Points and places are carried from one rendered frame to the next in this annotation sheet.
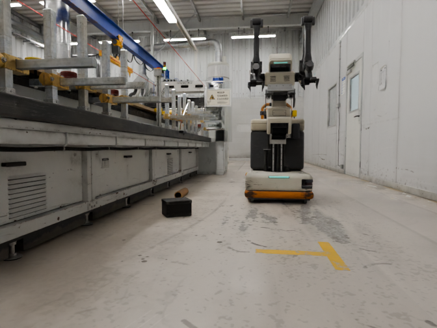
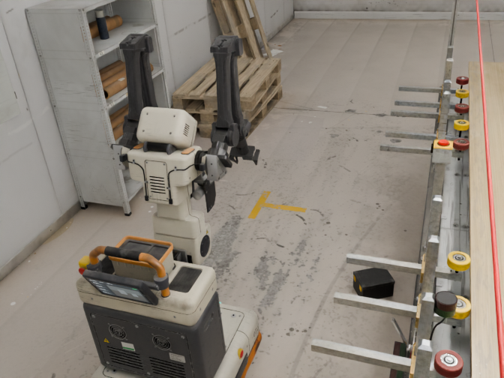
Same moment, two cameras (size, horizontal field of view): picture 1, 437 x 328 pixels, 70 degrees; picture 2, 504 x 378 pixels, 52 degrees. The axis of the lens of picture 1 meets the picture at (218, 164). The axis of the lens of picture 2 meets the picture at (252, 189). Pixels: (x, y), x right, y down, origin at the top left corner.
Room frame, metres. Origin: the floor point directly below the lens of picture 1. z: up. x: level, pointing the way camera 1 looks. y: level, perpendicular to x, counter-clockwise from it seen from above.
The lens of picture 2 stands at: (4.77, 0.26, 2.16)
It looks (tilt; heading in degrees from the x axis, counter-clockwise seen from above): 31 degrees down; 195
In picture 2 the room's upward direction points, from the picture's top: 5 degrees counter-clockwise
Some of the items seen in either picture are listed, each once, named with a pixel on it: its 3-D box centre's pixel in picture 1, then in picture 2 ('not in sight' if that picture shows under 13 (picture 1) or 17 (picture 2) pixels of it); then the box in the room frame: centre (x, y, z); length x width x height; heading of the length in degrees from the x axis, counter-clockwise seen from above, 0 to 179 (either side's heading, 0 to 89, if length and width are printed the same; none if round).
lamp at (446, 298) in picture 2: not in sight; (441, 325); (3.59, 0.49, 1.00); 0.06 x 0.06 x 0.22; 83
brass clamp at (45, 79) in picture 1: (54, 81); not in sight; (1.38, 0.72, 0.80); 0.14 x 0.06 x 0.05; 173
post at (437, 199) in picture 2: (166, 109); (430, 249); (3.09, 0.51, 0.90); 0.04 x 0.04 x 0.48; 83
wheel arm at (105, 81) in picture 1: (77, 82); (428, 104); (1.38, 0.62, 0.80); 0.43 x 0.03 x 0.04; 83
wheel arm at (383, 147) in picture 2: (140, 101); (421, 151); (2.13, 0.53, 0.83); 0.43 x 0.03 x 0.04; 83
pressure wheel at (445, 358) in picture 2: not in sight; (446, 371); (3.64, 0.52, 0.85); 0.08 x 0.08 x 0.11
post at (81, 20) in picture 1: (82, 63); (445, 97); (1.60, 0.69, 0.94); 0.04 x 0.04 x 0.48; 83
